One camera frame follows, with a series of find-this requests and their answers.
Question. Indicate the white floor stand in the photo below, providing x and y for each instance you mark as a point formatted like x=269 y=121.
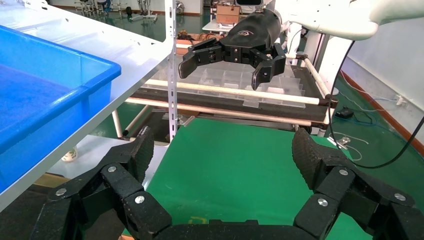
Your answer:
x=142 y=16

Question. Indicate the white pipe rack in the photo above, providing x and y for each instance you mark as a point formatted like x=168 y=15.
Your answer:
x=232 y=91

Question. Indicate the white background table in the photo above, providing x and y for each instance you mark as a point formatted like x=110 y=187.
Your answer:
x=212 y=26

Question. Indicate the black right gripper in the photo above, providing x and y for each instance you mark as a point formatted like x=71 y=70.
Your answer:
x=255 y=31

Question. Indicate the white wall plug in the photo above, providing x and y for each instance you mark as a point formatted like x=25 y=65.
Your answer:
x=400 y=100

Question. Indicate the wooden framed black tray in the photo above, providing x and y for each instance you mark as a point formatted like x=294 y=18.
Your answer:
x=16 y=217

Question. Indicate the green table cloth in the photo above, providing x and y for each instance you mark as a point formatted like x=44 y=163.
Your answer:
x=232 y=172

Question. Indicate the stacked cardboard boxes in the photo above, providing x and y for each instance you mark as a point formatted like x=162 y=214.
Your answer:
x=228 y=16

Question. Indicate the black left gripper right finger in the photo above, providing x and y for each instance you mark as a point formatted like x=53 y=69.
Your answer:
x=331 y=185

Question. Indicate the white perforated shelf post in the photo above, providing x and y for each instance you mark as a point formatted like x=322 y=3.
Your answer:
x=171 y=82

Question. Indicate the black power adapter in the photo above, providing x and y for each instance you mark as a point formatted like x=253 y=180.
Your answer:
x=344 y=113

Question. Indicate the dark monitor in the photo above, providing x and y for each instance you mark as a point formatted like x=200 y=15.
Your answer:
x=248 y=2

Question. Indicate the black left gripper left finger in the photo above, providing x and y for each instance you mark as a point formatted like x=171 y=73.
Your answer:
x=129 y=185

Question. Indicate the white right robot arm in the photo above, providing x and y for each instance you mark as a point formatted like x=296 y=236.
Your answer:
x=331 y=20

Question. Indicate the white cup green print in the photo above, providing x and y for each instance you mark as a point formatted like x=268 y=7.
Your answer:
x=70 y=155

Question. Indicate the clear plastic compartment box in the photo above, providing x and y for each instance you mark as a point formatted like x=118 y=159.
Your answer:
x=212 y=78

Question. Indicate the white metal shelf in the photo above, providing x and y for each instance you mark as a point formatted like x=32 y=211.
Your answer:
x=99 y=39

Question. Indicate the blue plastic tray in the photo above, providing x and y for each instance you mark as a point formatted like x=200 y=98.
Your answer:
x=33 y=99

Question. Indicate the round fan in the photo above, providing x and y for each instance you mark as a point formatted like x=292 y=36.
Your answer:
x=180 y=6

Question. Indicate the silver cloth clip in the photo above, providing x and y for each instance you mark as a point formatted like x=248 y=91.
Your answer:
x=185 y=121
x=339 y=142

